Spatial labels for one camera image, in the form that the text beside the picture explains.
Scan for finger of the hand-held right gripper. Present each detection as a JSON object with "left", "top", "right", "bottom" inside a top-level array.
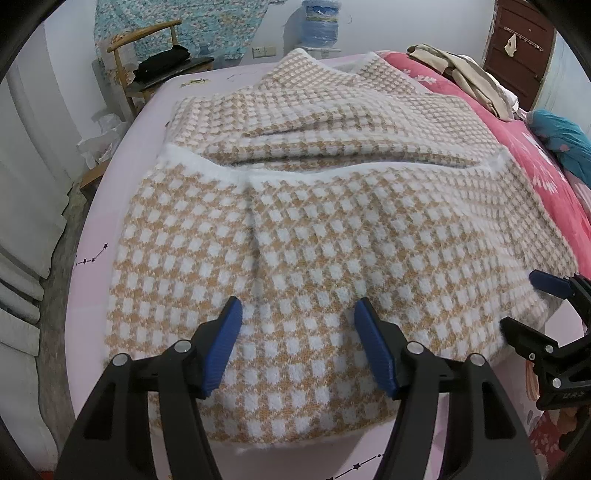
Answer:
[
  {"left": 529, "top": 269, "right": 591, "bottom": 319},
  {"left": 500, "top": 315, "right": 563, "bottom": 366}
]

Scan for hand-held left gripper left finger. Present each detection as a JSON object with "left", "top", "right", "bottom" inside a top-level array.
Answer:
[{"left": 55, "top": 296, "right": 244, "bottom": 480}]

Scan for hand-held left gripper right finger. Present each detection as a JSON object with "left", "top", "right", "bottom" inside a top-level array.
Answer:
[{"left": 353, "top": 296, "right": 543, "bottom": 480}]

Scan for beige white checkered sweater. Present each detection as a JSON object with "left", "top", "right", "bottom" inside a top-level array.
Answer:
[{"left": 105, "top": 47, "right": 580, "bottom": 446}]

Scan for beige clothes pile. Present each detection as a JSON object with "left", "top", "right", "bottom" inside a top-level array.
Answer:
[{"left": 406, "top": 43, "right": 527, "bottom": 121}]

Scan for teal pillow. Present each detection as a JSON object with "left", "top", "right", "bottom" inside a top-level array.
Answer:
[{"left": 526, "top": 108, "right": 591, "bottom": 185}]

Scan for brown wooden door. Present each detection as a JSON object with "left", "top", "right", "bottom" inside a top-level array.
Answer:
[{"left": 480, "top": 0, "right": 557, "bottom": 112}]

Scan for white plastic bag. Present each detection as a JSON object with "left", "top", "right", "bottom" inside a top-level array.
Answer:
[{"left": 76, "top": 113, "right": 127, "bottom": 164}]

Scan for white boards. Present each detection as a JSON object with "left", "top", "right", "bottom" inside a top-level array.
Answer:
[{"left": 0, "top": 60, "right": 75, "bottom": 358}]

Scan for black bag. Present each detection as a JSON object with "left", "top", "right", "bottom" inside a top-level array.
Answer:
[{"left": 134, "top": 45, "right": 191, "bottom": 83}]

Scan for wooden chair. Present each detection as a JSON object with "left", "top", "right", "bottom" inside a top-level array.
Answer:
[{"left": 107, "top": 19, "right": 215, "bottom": 116}]

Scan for teal floral hanging cloth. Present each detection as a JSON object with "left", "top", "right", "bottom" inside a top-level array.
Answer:
[{"left": 95, "top": 0, "right": 282, "bottom": 63}]

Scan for blue water bottle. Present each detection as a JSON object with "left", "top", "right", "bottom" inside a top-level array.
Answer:
[{"left": 302, "top": 0, "right": 342, "bottom": 49}]

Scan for metal hook rail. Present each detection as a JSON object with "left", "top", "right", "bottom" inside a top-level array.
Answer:
[{"left": 503, "top": 27, "right": 542, "bottom": 51}]

